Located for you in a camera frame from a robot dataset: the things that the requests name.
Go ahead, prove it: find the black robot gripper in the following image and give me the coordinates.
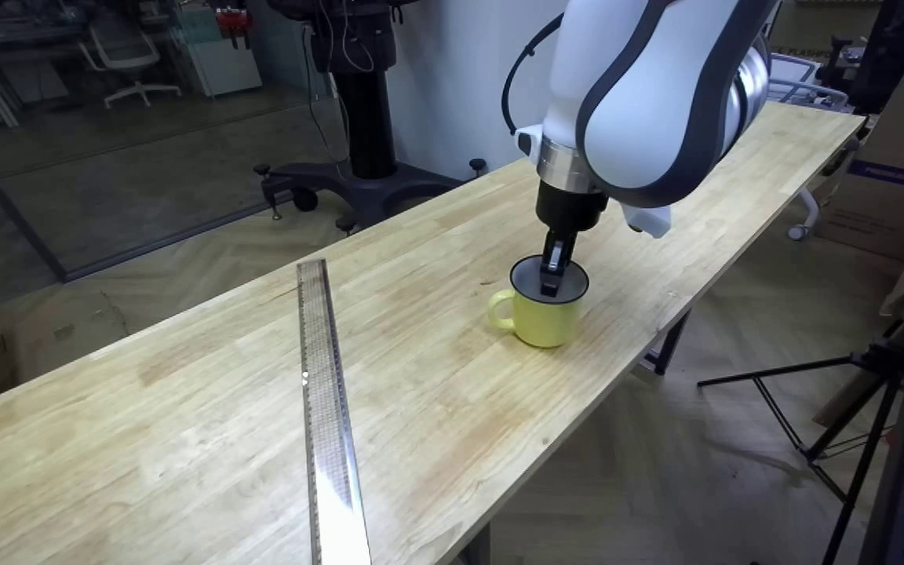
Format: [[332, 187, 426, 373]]
[[538, 184, 610, 296]]

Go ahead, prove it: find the yellow enamel cup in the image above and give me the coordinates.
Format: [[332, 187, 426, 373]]
[[487, 255, 591, 349]]

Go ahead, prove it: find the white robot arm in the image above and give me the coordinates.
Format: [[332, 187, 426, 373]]
[[506, 0, 777, 303]]

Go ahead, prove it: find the red and black robot stand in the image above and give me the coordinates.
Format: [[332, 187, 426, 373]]
[[256, 0, 455, 231]]

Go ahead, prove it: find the black tripod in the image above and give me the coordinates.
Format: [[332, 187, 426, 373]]
[[699, 318, 904, 565]]

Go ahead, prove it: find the white office chair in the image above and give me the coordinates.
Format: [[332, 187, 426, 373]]
[[80, 10, 181, 110]]

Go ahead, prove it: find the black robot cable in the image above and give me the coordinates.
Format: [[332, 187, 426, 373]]
[[500, 10, 568, 139]]

